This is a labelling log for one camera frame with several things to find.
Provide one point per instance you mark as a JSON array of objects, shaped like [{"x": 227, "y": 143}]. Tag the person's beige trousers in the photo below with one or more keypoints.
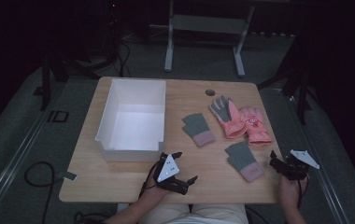
[{"x": 194, "y": 214}]

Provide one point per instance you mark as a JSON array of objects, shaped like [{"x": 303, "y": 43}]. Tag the person's left hand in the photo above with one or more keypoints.
[{"x": 153, "y": 193}]

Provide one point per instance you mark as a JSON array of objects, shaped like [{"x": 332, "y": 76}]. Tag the white plastic storage box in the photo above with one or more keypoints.
[{"x": 135, "y": 124}]

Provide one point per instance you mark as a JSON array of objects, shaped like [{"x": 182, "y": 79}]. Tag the pink padded winter glove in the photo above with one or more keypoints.
[
  {"x": 234, "y": 124},
  {"x": 256, "y": 129}
]

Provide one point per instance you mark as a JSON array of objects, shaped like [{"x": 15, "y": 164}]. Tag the person's right hand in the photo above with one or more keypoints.
[{"x": 291, "y": 191}]

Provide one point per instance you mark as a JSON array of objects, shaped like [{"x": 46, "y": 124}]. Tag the white metal desk frame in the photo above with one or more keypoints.
[{"x": 206, "y": 24}]

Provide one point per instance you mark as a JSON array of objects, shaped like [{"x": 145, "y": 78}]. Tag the grey tape piece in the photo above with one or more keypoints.
[{"x": 69, "y": 176}]

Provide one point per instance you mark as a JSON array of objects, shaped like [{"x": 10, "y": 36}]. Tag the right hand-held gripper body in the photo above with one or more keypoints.
[{"x": 297, "y": 166}]

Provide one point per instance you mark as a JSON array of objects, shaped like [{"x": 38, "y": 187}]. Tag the black tripod stand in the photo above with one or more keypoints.
[
  {"x": 45, "y": 81},
  {"x": 300, "y": 77}
]

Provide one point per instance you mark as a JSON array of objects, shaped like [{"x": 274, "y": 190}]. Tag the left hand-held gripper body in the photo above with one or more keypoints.
[{"x": 167, "y": 169}]

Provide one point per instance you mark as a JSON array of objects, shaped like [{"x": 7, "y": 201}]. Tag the metal floor rail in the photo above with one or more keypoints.
[
  {"x": 319, "y": 174},
  {"x": 13, "y": 161}
]

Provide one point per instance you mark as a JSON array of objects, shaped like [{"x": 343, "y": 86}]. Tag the grey knit glove pink cuff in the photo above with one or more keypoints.
[
  {"x": 197, "y": 127},
  {"x": 241, "y": 157}
]

